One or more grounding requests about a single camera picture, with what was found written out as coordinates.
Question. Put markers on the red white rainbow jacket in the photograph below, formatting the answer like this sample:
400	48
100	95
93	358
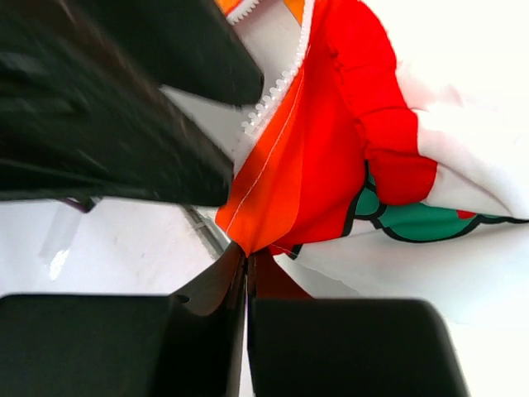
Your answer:
392	152

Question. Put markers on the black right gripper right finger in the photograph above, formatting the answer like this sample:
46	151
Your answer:
302	346

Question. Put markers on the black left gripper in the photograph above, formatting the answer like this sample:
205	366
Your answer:
82	110

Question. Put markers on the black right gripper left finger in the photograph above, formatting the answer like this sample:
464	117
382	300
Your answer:
188	343

